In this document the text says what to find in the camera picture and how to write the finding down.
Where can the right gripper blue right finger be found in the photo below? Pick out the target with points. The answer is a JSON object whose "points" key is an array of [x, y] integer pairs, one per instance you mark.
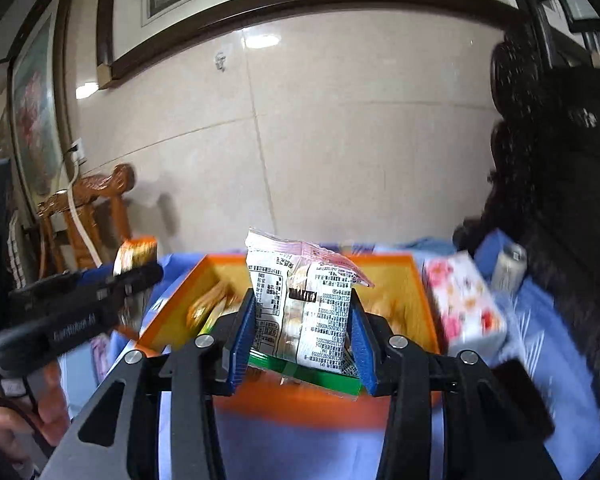
{"points": [[364, 345]]}

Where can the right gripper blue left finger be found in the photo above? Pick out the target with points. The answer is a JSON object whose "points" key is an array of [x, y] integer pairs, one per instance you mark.
{"points": [[241, 328]]}

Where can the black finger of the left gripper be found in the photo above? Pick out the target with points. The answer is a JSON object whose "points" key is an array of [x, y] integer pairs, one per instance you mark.
{"points": [[130, 279]]}

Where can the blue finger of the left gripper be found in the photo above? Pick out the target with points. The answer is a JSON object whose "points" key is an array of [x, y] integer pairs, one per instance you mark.
{"points": [[85, 277]]}

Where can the sandwich cracker pack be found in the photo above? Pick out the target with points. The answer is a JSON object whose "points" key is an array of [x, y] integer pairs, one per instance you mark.
{"points": [[134, 253]]}

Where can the round biscuit clear pack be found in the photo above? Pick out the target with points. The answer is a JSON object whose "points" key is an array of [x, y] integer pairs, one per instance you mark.
{"points": [[203, 313]]}

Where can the white green printed packet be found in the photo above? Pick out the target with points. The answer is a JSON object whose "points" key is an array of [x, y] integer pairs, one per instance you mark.
{"points": [[303, 296]]}

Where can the person's left hand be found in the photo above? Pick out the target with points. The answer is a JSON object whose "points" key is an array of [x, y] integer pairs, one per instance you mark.
{"points": [[52, 418]]}

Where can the carved wooden chair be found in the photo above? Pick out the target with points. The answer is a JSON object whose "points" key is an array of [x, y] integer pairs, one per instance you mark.
{"points": [[91, 219]]}

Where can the orange cardboard box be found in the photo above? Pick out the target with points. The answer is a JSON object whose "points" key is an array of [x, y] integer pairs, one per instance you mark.
{"points": [[325, 391]]}

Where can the floral tissue pack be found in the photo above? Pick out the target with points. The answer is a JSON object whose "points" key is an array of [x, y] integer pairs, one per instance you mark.
{"points": [[465, 313]]}

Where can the white beverage can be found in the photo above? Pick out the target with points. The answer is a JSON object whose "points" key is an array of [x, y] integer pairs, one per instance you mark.
{"points": [[509, 270]]}

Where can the black smartphone red case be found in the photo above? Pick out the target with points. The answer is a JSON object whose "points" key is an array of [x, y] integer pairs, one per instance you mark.
{"points": [[525, 397]]}

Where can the red flower framed painting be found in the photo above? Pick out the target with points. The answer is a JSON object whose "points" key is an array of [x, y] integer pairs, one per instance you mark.
{"points": [[38, 106]]}

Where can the wall power outlet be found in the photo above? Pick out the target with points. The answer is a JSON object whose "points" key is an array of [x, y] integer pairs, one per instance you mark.
{"points": [[77, 152]]}

